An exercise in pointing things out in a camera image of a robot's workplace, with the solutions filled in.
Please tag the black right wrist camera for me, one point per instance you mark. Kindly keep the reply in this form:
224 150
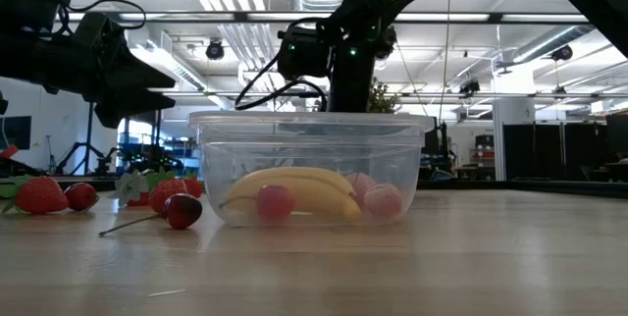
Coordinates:
304 53

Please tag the black ceiling spotlight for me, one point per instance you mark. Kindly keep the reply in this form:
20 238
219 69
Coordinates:
470 87
561 53
214 50

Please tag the red toy cherry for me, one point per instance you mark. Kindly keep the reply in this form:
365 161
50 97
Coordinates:
81 196

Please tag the black partition panels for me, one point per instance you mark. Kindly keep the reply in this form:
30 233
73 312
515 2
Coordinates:
549 151

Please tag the small red toy strawberry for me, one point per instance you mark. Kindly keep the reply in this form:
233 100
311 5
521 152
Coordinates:
194 187

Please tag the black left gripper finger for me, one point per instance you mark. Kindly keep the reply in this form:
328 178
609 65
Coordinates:
142 70
132 102

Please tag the dark red stemmed cherry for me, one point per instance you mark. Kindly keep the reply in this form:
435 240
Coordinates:
182 211

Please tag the pink stemmed toy cherry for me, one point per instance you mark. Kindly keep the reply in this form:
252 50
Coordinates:
276 203

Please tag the red background object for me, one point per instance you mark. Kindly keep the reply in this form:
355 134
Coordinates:
7 152

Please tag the green plant in black pot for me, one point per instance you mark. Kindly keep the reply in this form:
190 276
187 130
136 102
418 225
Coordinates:
385 100

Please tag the red strawberry green leaves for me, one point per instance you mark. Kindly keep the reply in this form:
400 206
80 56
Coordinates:
167 194

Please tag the yellow toy banana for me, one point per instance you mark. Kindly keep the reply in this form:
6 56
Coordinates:
314 193

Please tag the dark wall monitor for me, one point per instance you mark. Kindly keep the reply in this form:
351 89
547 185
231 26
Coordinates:
15 132

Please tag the large red toy strawberry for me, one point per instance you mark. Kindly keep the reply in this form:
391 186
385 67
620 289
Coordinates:
41 195

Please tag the clear plastic tupperware container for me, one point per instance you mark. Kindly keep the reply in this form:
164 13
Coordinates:
314 154

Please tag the pink toy peach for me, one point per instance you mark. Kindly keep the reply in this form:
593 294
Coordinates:
383 200
362 183

